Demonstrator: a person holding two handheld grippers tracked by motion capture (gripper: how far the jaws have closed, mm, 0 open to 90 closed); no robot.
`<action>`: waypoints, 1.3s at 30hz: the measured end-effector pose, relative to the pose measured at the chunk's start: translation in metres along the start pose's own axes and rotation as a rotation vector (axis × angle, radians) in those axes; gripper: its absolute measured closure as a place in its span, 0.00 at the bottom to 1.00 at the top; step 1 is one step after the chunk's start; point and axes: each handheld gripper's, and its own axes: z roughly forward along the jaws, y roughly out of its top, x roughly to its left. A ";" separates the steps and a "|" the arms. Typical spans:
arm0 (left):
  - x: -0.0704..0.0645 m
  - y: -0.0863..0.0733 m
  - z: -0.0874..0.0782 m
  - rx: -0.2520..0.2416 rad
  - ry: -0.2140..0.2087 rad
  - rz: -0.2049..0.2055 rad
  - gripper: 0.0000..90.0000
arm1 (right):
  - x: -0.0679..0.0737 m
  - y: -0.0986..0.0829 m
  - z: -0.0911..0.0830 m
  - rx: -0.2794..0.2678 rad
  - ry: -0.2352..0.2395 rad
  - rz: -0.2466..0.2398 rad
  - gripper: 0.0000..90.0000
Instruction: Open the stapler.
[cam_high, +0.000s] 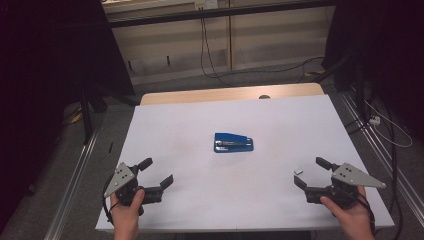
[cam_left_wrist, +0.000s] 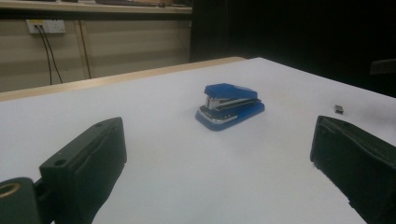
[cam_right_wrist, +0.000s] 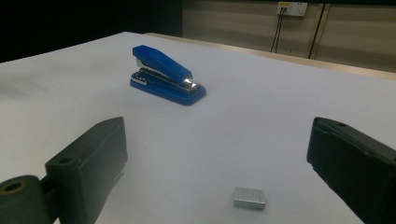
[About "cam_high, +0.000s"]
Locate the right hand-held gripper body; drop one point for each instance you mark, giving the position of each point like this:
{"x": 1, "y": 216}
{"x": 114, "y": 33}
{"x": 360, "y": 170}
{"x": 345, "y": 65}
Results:
{"x": 351, "y": 176}

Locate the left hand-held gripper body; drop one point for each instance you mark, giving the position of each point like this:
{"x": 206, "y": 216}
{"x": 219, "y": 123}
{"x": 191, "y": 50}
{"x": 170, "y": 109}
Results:
{"x": 120, "y": 178}

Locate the silver staple strip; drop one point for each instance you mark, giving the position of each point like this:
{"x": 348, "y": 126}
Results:
{"x": 298, "y": 171}

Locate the blue stapler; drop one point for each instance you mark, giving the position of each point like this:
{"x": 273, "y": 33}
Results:
{"x": 233, "y": 143}

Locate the person's left hand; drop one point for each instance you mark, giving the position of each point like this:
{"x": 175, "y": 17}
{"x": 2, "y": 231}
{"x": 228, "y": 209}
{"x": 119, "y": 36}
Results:
{"x": 126, "y": 215}

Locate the person's right hand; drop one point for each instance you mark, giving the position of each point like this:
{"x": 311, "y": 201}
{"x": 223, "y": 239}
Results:
{"x": 353, "y": 218}

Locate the small black floor object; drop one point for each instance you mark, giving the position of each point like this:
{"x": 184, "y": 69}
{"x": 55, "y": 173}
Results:
{"x": 110, "y": 147}

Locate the white power plug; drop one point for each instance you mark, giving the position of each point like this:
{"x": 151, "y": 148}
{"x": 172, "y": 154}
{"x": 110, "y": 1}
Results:
{"x": 374, "y": 120}

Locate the white table cover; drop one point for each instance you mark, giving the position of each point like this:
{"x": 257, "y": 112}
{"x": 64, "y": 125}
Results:
{"x": 233, "y": 193}

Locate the black metal stand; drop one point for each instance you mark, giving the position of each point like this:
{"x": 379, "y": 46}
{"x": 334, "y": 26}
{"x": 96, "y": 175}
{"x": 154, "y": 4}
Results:
{"x": 359, "y": 86}
{"x": 87, "y": 116}

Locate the yellow floor tape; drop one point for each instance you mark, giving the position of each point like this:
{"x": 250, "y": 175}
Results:
{"x": 315, "y": 72}
{"x": 77, "y": 117}

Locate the light wooden table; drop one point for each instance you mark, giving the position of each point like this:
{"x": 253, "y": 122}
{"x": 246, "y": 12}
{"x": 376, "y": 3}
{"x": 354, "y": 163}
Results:
{"x": 216, "y": 95}

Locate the black curtain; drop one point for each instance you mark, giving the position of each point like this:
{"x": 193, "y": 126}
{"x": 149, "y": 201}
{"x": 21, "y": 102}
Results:
{"x": 393, "y": 50}
{"x": 40, "y": 66}

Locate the black horizontal bar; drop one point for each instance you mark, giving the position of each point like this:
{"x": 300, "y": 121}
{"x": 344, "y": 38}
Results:
{"x": 216, "y": 13}

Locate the aluminium floor rail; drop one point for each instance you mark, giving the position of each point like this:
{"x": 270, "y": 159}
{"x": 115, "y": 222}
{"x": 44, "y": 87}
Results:
{"x": 383, "y": 156}
{"x": 71, "y": 190}

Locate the white wall socket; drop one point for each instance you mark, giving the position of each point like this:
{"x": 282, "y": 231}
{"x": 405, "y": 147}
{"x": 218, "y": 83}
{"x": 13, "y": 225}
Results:
{"x": 206, "y": 4}

